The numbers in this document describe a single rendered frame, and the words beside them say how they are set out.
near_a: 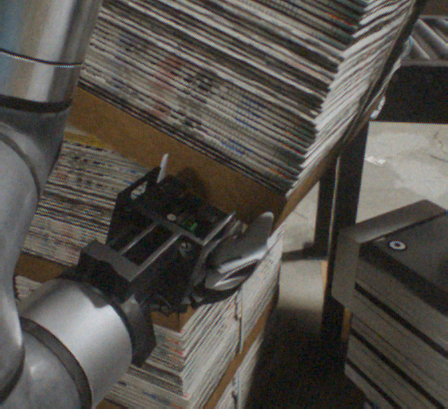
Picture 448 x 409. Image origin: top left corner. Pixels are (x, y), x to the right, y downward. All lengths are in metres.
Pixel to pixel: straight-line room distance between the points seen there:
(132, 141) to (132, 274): 0.21
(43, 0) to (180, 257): 0.18
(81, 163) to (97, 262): 0.34
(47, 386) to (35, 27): 0.18
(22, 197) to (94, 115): 0.26
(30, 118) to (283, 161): 0.21
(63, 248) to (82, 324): 0.44
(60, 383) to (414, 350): 0.37
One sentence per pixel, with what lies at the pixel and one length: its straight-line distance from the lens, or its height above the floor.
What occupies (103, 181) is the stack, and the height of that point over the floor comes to 0.79.
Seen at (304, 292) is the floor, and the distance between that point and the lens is 1.75.
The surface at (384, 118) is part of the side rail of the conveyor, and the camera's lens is 1.18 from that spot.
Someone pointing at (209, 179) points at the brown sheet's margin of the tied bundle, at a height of 0.87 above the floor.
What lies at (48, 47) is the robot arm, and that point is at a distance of 0.30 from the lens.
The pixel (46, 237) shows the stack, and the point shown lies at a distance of 0.76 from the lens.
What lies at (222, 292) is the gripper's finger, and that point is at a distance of 0.43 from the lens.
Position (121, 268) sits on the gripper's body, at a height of 0.89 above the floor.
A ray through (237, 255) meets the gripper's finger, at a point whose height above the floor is 0.82.
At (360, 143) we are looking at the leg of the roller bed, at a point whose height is 0.63.
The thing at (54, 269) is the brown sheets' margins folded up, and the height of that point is 0.64.
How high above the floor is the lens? 1.08
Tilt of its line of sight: 28 degrees down
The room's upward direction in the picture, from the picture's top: straight up
